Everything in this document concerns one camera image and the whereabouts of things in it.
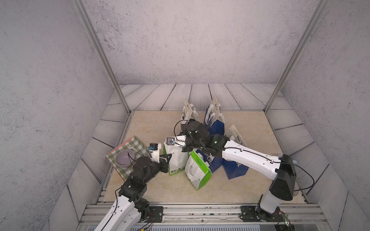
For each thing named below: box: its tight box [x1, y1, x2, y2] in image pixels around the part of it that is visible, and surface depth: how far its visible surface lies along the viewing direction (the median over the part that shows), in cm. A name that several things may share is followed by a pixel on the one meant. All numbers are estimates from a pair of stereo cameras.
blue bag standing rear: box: [204, 96, 225, 137], surface depth 95 cm
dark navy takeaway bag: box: [180, 99, 199, 125], surface depth 91 cm
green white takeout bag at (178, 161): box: [163, 140, 189, 177], surface depth 79 cm
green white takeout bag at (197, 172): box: [184, 148, 212, 192], surface depth 68 cm
